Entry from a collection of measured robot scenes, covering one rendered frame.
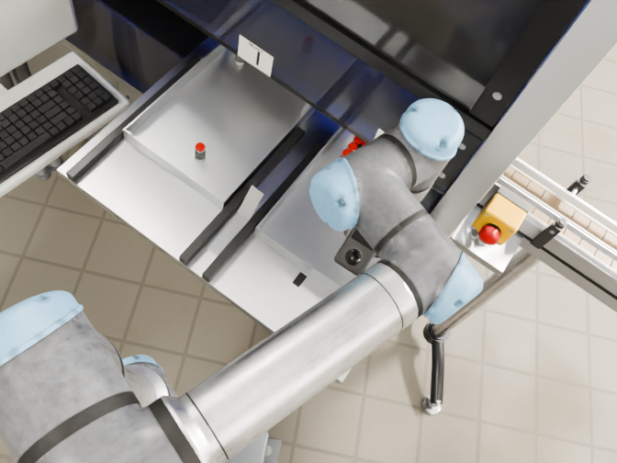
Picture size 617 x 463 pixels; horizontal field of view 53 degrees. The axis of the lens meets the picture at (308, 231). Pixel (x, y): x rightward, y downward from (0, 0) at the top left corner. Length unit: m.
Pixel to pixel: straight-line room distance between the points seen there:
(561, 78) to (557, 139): 1.92
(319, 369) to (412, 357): 1.58
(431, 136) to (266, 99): 0.75
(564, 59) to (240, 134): 0.70
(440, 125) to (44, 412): 0.50
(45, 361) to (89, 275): 1.58
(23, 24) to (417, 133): 1.02
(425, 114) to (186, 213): 0.65
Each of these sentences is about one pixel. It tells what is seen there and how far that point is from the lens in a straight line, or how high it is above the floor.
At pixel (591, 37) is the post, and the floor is 1.46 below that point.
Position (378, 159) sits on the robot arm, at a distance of 0.71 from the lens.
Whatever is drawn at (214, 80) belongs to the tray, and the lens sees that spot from 1.44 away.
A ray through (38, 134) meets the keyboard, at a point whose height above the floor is 0.83.
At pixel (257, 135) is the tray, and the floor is 0.88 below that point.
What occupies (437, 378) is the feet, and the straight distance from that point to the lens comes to 2.09.
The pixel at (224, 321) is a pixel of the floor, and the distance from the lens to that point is 2.10.
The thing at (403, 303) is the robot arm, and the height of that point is 1.42.
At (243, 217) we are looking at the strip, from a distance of 1.26.
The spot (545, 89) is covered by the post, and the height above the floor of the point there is 1.34.
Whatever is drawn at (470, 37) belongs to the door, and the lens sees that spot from 1.01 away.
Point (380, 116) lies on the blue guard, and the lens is 1.20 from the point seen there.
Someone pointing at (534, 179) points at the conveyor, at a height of 0.95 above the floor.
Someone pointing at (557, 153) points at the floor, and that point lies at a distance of 2.84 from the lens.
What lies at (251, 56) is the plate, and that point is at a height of 1.01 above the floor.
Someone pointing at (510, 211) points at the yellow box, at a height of 1.03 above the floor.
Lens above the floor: 2.00
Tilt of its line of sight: 63 degrees down
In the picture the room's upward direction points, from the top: 21 degrees clockwise
